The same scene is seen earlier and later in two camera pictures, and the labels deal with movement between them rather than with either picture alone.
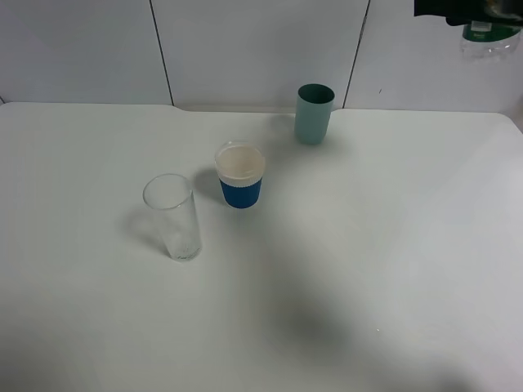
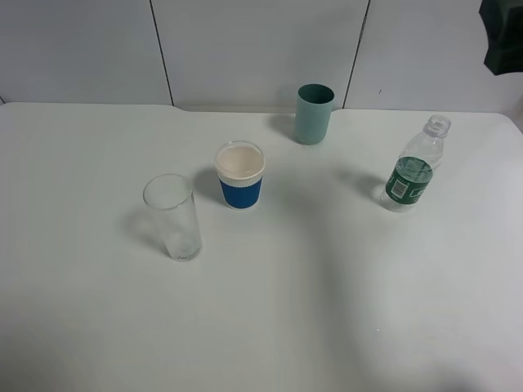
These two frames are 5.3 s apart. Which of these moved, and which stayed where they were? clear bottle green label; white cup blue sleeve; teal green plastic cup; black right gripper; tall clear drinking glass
Moved: clear bottle green label; black right gripper
Stayed: white cup blue sleeve; teal green plastic cup; tall clear drinking glass
